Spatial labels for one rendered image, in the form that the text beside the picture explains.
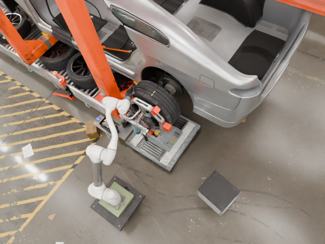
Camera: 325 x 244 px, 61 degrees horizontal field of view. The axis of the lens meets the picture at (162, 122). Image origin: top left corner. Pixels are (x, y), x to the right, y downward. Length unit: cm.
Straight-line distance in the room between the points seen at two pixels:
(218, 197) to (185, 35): 191
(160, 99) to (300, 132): 223
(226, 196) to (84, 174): 202
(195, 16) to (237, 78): 173
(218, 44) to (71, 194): 288
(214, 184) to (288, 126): 156
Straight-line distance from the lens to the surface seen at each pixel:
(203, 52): 273
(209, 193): 350
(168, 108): 316
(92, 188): 339
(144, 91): 318
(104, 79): 311
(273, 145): 424
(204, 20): 411
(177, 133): 397
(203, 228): 375
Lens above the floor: 371
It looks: 60 degrees down
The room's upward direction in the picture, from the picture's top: 11 degrees counter-clockwise
